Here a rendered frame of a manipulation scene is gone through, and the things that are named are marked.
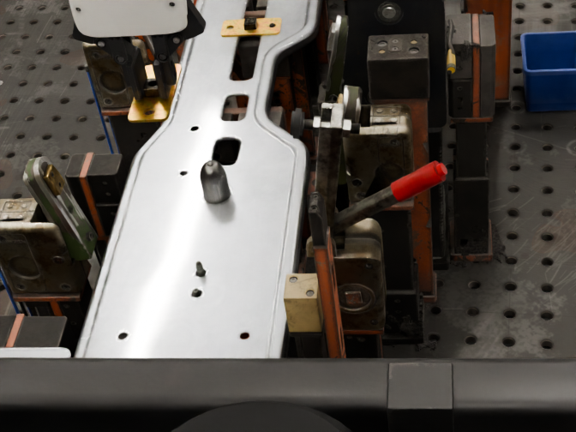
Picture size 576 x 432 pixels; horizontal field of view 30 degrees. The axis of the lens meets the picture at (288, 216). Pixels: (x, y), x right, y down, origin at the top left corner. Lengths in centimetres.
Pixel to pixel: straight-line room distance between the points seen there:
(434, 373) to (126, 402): 11
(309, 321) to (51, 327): 30
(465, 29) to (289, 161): 27
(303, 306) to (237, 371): 68
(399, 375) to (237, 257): 83
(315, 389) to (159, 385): 5
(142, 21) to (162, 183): 39
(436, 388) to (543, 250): 123
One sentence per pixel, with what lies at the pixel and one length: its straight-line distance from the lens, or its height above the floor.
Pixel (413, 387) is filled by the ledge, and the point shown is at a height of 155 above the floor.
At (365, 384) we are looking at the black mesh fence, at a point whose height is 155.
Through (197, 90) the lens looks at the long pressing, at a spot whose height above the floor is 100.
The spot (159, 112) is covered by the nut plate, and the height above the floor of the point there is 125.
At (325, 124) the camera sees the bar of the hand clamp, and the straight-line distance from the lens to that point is 100.
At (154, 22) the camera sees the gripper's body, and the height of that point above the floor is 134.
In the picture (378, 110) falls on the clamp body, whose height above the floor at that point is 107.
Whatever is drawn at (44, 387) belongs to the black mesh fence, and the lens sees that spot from 39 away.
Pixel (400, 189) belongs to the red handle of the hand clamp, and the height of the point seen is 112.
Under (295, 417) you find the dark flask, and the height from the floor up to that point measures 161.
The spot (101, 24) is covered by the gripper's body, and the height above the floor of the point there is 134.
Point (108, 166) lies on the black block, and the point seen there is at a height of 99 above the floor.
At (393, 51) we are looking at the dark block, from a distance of 125.
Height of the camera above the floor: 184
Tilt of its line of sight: 44 degrees down
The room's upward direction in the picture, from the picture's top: 9 degrees counter-clockwise
